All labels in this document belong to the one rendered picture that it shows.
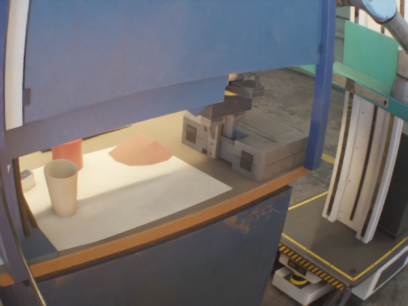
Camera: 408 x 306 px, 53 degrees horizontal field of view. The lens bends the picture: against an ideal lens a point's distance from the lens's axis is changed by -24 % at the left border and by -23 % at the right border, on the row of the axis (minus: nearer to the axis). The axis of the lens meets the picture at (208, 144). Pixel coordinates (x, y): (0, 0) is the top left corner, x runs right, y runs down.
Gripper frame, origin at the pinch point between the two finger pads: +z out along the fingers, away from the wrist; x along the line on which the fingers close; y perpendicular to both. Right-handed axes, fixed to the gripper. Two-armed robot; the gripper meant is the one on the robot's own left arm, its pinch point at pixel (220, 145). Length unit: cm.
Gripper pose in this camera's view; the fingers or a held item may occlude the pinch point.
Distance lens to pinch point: 118.8
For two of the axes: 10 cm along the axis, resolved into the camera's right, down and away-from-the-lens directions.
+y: -6.9, -3.4, 6.4
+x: -7.2, 2.2, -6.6
